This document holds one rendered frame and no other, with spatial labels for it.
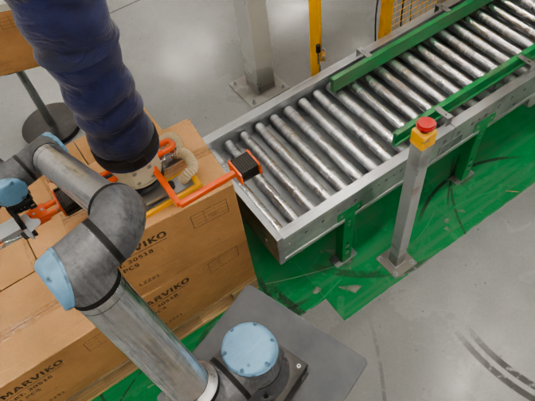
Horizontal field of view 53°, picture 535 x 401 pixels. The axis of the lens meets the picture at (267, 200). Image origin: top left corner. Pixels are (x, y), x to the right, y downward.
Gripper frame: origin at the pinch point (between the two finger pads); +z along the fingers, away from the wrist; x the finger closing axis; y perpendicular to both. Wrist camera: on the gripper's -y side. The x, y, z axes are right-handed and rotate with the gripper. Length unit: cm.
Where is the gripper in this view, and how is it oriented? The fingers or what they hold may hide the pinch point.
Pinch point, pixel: (25, 224)
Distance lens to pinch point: 196.2
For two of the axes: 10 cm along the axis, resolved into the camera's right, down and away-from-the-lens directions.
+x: -5.5, -6.6, 5.2
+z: 0.9, 5.7, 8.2
